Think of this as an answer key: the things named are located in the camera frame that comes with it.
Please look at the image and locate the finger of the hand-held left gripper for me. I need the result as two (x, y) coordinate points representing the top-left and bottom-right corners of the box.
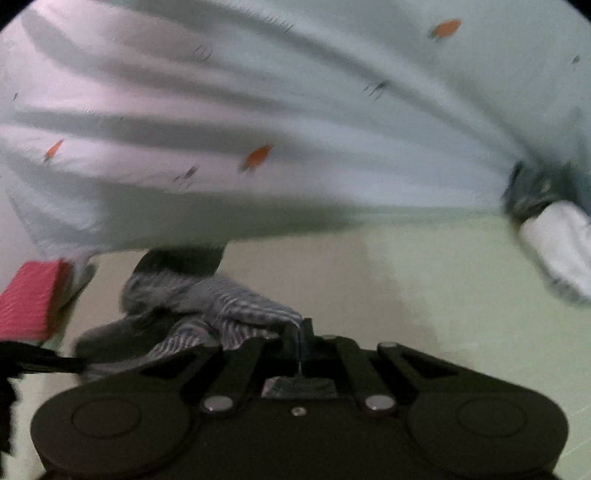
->
(0, 340), (86, 376)

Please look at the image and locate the pale blue carrot print sheet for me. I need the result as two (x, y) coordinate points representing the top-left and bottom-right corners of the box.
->
(0, 0), (591, 264)

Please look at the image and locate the white folded cloth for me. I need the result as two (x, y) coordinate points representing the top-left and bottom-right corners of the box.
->
(44, 261), (100, 347)

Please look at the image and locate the grey blue crumpled garment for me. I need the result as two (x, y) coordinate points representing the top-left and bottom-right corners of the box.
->
(502, 159), (591, 223)

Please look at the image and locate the red waffle towel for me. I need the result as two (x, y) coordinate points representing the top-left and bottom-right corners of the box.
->
(0, 259), (72, 342)

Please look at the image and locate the white crumpled garment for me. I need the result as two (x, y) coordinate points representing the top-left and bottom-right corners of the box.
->
(517, 200), (591, 306)

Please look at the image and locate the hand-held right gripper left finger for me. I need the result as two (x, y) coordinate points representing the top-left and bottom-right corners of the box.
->
(139, 335), (301, 412)

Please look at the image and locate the blue white checked shirt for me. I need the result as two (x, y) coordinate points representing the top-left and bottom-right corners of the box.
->
(74, 247), (340, 400)

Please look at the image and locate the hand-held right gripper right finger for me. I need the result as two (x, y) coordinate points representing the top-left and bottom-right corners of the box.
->
(301, 318), (463, 412)

